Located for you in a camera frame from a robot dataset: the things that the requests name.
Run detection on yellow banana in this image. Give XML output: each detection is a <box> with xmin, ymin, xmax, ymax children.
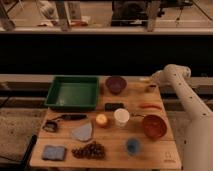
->
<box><xmin>139</xmin><ymin>77</ymin><xmax>150</xmax><ymax>82</ymax></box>

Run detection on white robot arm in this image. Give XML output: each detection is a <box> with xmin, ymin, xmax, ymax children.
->
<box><xmin>151</xmin><ymin>64</ymin><xmax>213</xmax><ymax>171</ymax></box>

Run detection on small metal cup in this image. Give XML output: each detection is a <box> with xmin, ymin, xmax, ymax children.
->
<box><xmin>147</xmin><ymin>84</ymin><xmax>157</xmax><ymax>92</ymax></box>

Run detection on white plastic cup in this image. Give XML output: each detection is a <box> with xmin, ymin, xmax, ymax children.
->
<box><xmin>114</xmin><ymin>108</ymin><xmax>130</xmax><ymax>127</ymax></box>

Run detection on blue plastic cup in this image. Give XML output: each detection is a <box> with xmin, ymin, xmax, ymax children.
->
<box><xmin>125</xmin><ymin>138</ymin><xmax>141</xmax><ymax>155</ymax></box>

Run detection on purple bowl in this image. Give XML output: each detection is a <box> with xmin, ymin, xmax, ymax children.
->
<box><xmin>105</xmin><ymin>76</ymin><xmax>127</xmax><ymax>94</ymax></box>

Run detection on metal spoon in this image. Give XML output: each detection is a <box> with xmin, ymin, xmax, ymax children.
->
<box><xmin>130</xmin><ymin>113</ymin><xmax>145</xmax><ymax>118</ymax></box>

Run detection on red-brown bowl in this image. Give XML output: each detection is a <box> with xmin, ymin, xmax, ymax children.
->
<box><xmin>142</xmin><ymin>115</ymin><xmax>167</xmax><ymax>140</ymax></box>

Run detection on black rectangular block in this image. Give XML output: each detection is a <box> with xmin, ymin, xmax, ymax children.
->
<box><xmin>105</xmin><ymin>103</ymin><xmax>124</xmax><ymax>111</ymax></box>

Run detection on orange round fruit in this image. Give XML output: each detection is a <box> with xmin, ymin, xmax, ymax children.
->
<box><xmin>95</xmin><ymin>114</ymin><xmax>109</xmax><ymax>128</ymax></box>

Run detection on light blue cloth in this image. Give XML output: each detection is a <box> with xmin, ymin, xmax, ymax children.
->
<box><xmin>71</xmin><ymin>122</ymin><xmax>93</xmax><ymax>142</ymax></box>

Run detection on green plastic tray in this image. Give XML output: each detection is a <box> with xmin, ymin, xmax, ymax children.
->
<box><xmin>45</xmin><ymin>76</ymin><xmax>99</xmax><ymax>111</ymax></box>

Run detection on bunch of dark grapes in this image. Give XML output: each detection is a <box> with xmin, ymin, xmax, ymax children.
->
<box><xmin>71</xmin><ymin>141</ymin><xmax>106</xmax><ymax>160</ymax></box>

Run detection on blue sponge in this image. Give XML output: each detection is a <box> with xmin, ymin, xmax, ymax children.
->
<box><xmin>41</xmin><ymin>145</ymin><xmax>66</xmax><ymax>161</ymax></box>

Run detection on black handled knife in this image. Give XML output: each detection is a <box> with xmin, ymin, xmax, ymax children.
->
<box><xmin>52</xmin><ymin>114</ymin><xmax>87</xmax><ymax>121</ymax></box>

